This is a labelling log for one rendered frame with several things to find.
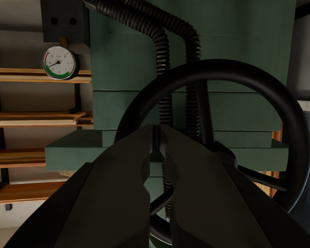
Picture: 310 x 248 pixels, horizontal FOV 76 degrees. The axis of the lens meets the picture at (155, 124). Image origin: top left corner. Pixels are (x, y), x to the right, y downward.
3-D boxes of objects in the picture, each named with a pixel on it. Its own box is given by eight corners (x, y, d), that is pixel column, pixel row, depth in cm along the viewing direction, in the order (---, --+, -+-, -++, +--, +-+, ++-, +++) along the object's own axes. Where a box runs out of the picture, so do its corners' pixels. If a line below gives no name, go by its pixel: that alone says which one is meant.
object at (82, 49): (81, -2, 37) (83, 43, 39) (98, 20, 49) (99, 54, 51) (36, -3, 37) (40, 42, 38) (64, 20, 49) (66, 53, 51)
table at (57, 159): (335, 162, 38) (330, 191, 39) (253, 130, 68) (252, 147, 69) (15, 161, 36) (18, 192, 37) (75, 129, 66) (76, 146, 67)
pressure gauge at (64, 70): (74, 34, 36) (76, 80, 37) (81, 39, 40) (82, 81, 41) (38, 33, 36) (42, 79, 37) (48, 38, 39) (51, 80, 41)
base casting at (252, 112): (287, 93, 45) (282, 132, 47) (210, 91, 102) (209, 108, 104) (89, 90, 44) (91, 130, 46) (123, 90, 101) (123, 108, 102)
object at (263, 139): (272, 131, 47) (270, 147, 47) (234, 118, 68) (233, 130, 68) (101, 130, 46) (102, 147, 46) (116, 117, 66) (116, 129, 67)
